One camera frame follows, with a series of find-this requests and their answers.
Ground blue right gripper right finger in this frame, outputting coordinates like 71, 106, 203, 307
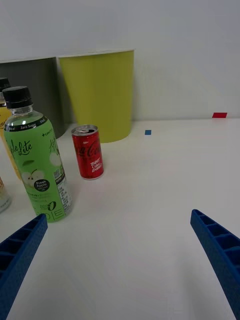
190, 208, 240, 320

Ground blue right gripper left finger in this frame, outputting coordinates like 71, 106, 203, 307
0, 213, 49, 320

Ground green label plastic bottle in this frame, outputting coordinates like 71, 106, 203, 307
2, 85, 74, 224

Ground pale orange drink can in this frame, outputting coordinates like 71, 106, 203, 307
0, 176, 13, 214

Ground red drink can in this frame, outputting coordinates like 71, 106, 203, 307
71, 124, 105, 181

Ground yellow label plastic bottle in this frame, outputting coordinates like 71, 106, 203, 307
0, 77, 23, 181

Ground grey plastic waste bin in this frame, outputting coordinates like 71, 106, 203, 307
0, 56, 66, 140

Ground yellow-green plastic waste bin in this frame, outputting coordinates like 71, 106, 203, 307
57, 48, 135, 144

